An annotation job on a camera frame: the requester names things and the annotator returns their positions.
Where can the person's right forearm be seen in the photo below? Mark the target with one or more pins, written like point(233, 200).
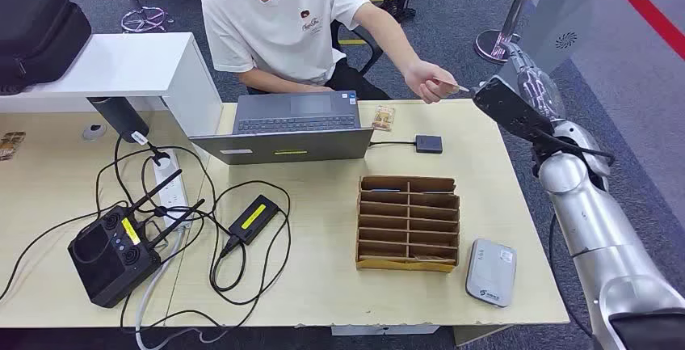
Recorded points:
point(267, 81)

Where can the black power plug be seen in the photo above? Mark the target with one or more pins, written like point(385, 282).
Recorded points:
point(159, 157)

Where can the person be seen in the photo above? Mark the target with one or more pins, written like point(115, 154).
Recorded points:
point(278, 21)

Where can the person's right hand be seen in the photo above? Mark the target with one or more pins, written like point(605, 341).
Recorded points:
point(317, 90)

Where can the black router with antennas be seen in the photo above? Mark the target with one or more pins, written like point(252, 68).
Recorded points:
point(107, 262)

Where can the person's left forearm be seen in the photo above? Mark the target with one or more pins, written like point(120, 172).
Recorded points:
point(398, 47)

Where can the grey kiosk stand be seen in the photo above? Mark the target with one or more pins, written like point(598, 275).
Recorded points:
point(567, 15)

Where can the grey laptop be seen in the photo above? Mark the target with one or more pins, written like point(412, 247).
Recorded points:
point(278, 147)

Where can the white desk crossbar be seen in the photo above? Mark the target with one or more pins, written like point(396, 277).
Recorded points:
point(385, 330)

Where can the white power strip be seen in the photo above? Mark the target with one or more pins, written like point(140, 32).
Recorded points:
point(172, 192)

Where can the golden tree picture card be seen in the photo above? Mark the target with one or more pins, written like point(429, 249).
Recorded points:
point(456, 87)

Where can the chrome stanchion post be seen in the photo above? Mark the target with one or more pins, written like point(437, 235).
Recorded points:
point(489, 45)

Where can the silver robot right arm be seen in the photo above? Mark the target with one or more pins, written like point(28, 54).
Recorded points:
point(588, 219)

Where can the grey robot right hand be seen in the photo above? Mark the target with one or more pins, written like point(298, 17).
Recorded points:
point(543, 93)

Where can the white desk shelf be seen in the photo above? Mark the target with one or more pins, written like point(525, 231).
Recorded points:
point(107, 64)

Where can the black cylinder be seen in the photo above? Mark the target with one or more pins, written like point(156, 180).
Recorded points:
point(118, 116)

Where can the person's left hand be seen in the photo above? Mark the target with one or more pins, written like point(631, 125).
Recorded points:
point(431, 82)

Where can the black adapter with yellow label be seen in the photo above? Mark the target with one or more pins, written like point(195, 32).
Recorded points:
point(252, 220)

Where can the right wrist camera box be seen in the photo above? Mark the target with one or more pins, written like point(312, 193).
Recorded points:
point(508, 109)

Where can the black carrying case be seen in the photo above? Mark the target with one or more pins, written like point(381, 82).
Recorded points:
point(37, 31)

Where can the brown cardboard card organizer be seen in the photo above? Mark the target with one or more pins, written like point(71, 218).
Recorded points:
point(406, 264)

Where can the pale desk leg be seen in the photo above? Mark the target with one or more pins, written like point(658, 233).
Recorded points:
point(476, 334)

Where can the small black card reader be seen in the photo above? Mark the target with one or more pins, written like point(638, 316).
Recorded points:
point(428, 144)

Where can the grey white card reader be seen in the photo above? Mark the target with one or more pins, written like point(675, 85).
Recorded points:
point(490, 272)

